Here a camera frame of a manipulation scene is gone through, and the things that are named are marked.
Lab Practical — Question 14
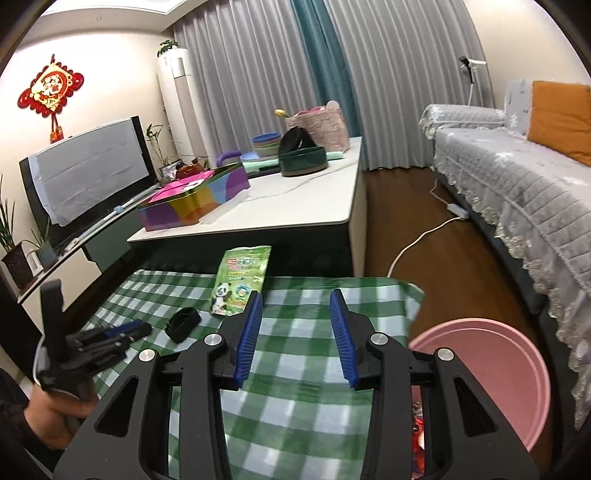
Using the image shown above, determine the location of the white coffee table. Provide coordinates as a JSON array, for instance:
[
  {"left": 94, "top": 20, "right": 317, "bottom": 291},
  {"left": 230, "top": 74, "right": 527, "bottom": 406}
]
[{"left": 127, "top": 136, "right": 370, "bottom": 278}]

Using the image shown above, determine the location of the green checkered cloth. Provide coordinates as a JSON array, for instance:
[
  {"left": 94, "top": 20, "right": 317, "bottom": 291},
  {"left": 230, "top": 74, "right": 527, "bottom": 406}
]
[{"left": 76, "top": 270, "right": 426, "bottom": 480}]

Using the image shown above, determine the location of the pink lace basket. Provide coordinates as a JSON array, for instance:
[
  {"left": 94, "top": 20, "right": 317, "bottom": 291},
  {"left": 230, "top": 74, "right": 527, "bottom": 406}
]
[{"left": 285, "top": 99, "right": 352, "bottom": 152}]

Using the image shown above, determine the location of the bamboo plant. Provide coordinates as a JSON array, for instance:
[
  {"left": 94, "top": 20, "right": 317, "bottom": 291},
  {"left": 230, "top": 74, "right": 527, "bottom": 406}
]
[{"left": 145, "top": 124, "right": 174, "bottom": 178}]

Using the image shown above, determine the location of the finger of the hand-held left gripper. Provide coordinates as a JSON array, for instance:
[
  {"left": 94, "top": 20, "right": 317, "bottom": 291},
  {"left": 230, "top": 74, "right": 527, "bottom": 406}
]
[
  {"left": 76, "top": 339, "right": 132, "bottom": 367},
  {"left": 81, "top": 320, "right": 153, "bottom": 344}
]

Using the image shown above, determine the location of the red teapot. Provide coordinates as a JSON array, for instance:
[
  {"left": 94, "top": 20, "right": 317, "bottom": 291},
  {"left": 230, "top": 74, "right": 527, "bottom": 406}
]
[{"left": 175, "top": 159, "right": 208, "bottom": 182}]

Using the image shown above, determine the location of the red plastic bag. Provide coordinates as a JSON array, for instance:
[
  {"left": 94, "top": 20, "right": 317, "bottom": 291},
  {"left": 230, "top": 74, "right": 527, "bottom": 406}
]
[{"left": 412, "top": 401, "right": 428, "bottom": 476}]

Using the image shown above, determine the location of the red knot wall ornament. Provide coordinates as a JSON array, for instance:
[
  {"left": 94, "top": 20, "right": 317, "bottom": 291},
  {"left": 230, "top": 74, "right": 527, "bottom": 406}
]
[{"left": 17, "top": 54, "right": 86, "bottom": 144}]

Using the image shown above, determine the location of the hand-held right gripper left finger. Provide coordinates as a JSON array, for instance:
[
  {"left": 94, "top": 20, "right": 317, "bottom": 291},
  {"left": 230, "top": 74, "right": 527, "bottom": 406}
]
[{"left": 53, "top": 292, "right": 264, "bottom": 480}]

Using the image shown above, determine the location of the potted plant dark pot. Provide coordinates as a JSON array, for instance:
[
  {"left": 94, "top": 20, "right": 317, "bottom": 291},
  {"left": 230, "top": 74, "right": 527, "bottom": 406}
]
[{"left": 0, "top": 175, "right": 35, "bottom": 287}]

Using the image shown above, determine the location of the small black box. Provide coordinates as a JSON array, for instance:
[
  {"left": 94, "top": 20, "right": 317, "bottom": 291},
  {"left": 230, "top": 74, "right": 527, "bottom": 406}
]
[{"left": 165, "top": 307, "right": 202, "bottom": 343}]

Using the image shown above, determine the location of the person's left hand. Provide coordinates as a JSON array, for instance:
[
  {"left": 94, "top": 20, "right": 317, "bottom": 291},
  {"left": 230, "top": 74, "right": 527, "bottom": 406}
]
[{"left": 23, "top": 390, "right": 100, "bottom": 450}]

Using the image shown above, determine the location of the potted plant grey pot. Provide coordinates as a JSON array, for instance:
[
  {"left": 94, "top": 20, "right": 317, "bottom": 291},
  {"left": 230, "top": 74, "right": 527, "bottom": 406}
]
[{"left": 23, "top": 217, "right": 58, "bottom": 271}]

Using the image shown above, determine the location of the person's left forearm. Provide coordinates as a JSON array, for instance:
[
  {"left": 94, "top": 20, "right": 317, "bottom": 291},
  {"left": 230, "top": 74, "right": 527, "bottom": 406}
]
[{"left": 0, "top": 369, "right": 61, "bottom": 480}]

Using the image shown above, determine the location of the orange cushion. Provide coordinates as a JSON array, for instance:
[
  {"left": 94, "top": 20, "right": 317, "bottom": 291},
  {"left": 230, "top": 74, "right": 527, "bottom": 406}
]
[{"left": 526, "top": 80, "right": 591, "bottom": 168}]

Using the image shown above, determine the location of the grey curtain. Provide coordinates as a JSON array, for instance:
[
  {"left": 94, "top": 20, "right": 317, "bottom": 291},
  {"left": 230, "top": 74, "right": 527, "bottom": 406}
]
[{"left": 173, "top": 0, "right": 497, "bottom": 171}]

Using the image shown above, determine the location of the green panda snack packet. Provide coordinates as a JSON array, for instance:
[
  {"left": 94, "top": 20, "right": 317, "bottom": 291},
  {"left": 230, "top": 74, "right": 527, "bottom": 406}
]
[{"left": 210, "top": 246, "right": 272, "bottom": 317}]

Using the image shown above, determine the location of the television with grey cover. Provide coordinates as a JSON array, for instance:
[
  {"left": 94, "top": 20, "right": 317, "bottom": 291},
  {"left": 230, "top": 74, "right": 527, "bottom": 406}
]
[{"left": 19, "top": 115, "right": 160, "bottom": 227}]

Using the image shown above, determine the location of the pink plastic bin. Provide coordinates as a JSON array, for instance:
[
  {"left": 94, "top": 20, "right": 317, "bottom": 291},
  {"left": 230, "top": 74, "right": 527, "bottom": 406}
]
[{"left": 409, "top": 318, "right": 551, "bottom": 480}]

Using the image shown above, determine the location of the white standing air conditioner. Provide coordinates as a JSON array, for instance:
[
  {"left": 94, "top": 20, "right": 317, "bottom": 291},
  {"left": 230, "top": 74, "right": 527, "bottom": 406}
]
[{"left": 157, "top": 48, "right": 208, "bottom": 167}]

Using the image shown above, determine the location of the stack of pastel bowls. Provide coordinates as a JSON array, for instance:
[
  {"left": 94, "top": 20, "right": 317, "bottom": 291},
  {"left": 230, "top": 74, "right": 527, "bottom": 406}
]
[{"left": 252, "top": 132, "right": 282, "bottom": 158}]

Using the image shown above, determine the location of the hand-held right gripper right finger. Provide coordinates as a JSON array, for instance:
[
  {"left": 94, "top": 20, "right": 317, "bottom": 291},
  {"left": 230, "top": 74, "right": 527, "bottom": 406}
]
[{"left": 329, "top": 288, "right": 540, "bottom": 480}]

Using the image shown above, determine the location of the teal curtain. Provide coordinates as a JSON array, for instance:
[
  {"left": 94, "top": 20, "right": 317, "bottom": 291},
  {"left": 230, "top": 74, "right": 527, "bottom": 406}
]
[{"left": 291, "top": 0, "right": 370, "bottom": 171}]

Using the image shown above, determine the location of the multicoloured box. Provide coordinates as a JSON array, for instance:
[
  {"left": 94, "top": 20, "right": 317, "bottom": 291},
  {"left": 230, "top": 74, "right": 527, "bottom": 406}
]
[{"left": 137, "top": 167, "right": 251, "bottom": 232}]

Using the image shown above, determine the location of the white power strip with cable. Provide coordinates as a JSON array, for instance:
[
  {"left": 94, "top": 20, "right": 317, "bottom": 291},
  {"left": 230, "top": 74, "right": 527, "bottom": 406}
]
[{"left": 387, "top": 178, "right": 462, "bottom": 278}]

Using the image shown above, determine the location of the mint green tray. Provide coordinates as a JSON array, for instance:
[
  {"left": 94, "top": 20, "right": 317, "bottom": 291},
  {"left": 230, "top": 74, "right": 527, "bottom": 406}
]
[{"left": 240, "top": 150, "right": 347, "bottom": 172}]

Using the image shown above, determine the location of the white floor lamp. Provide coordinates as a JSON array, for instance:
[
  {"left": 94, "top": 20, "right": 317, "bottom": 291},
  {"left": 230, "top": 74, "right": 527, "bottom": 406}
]
[{"left": 458, "top": 55, "right": 488, "bottom": 107}]

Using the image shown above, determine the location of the grey quilted sofa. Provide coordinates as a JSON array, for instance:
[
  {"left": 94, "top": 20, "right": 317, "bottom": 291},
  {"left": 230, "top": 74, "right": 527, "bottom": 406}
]
[{"left": 419, "top": 78, "right": 591, "bottom": 432}]

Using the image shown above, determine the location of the black round lid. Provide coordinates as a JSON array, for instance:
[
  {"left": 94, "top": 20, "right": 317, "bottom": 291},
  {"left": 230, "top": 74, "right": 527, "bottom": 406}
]
[{"left": 278, "top": 127, "right": 319, "bottom": 155}]

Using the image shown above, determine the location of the white green television stand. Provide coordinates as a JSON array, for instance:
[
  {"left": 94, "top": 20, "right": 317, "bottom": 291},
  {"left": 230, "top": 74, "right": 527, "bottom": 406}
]
[{"left": 16, "top": 185, "right": 158, "bottom": 305}]

